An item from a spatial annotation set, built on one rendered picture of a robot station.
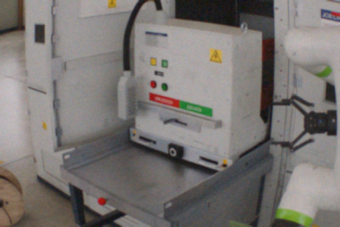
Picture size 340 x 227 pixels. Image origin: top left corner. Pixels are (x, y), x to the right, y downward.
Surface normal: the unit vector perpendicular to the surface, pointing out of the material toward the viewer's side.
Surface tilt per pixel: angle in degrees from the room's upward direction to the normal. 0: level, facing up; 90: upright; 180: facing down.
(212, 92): 90
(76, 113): 90
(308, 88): 90
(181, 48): 90
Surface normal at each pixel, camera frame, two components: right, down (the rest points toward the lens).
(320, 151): -0.66, 0.25
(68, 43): 0.61, 0.26
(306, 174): -0.62, -0.54
